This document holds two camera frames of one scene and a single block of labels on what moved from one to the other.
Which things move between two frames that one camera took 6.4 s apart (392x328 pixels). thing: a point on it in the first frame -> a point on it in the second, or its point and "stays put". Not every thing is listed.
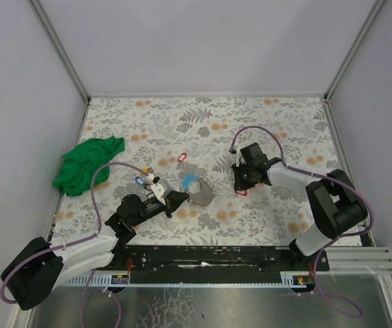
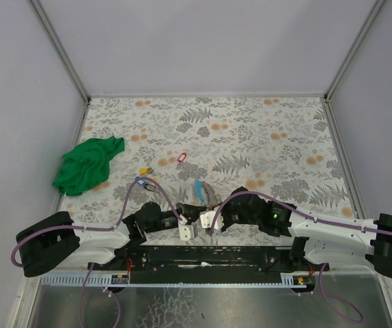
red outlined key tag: (181, 158) stays put
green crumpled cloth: (74, 174) stays put
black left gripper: (169, 205) -> (181, 210)
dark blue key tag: (140, 181) stays put
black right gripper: (242, 177) -> (222, 212)
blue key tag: (187, 178) -> (198, 184)
